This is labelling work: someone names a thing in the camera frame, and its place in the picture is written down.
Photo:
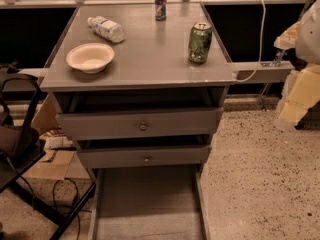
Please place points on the black chair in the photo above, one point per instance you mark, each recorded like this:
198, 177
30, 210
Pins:
19, 141

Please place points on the grey middle drawer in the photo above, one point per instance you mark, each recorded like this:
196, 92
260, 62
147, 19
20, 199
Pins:
146, 156

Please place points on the clear plastic water bottle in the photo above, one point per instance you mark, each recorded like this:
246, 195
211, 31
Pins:
107, 28

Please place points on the grey open bottom drawer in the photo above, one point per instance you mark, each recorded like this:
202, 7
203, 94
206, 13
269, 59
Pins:
149, 203

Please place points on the blue soda can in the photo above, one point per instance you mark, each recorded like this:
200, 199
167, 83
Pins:
160, 10

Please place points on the white paper bowl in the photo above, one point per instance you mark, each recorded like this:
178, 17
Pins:
90, 58

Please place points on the metal diagonal support rod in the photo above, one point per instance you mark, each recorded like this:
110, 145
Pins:
296, 37

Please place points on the grey drawer cabinet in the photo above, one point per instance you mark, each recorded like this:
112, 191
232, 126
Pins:
150, 71

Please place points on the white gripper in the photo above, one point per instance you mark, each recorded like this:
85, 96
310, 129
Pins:
310, 37

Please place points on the green soda can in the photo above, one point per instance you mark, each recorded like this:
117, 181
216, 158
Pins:
199, 42

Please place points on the grey top drawer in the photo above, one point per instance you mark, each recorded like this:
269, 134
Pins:
140, 124

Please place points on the grey metal rail beam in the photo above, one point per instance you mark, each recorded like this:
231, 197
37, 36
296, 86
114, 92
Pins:
254, 72

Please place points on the cardboard box pieces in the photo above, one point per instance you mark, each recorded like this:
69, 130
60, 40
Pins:
60, 160

